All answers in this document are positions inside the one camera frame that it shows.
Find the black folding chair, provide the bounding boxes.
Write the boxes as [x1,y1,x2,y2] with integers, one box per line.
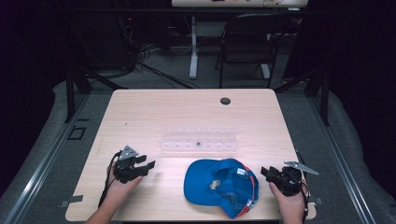
[214,12,293,90]

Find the blue baseball cap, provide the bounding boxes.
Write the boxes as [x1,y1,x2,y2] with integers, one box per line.
[183,158,261,219]

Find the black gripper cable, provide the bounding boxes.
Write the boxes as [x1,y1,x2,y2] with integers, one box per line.
[97,150,123,209]
[292,148,311,224]

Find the black tape square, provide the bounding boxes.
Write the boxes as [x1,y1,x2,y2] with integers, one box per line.
[67,125,88,141]

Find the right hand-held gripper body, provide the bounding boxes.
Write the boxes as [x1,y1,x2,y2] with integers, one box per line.
[270,161,319,198]

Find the person's left hand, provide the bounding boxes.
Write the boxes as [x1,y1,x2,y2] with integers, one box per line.
[104,161,144,203]

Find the white desk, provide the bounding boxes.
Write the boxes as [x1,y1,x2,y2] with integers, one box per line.
[171,0,309,80]

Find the person's right hand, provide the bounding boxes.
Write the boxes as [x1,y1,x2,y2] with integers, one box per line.
[268,179,310,219]

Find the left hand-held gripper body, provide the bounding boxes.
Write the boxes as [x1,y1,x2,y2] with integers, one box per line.
[112,145,148,185]

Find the black metal frame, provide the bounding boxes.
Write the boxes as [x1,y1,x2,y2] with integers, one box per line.
[274,63,331,127]
[64,60,129,124]

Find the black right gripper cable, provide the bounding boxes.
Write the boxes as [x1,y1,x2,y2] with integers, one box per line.
[292,148,311,224]

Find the black floor cables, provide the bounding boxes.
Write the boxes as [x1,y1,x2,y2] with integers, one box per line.
[122,17,195,90]

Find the aluminium floor rail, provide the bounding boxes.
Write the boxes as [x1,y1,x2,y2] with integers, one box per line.
[306,94,378,224]
[2,92,92,224]

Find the clear plastic peg rack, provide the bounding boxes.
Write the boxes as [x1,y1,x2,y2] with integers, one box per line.
[160,125,239,154]

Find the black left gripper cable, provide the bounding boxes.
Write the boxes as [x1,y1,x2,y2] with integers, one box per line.
[97,150,123,209]

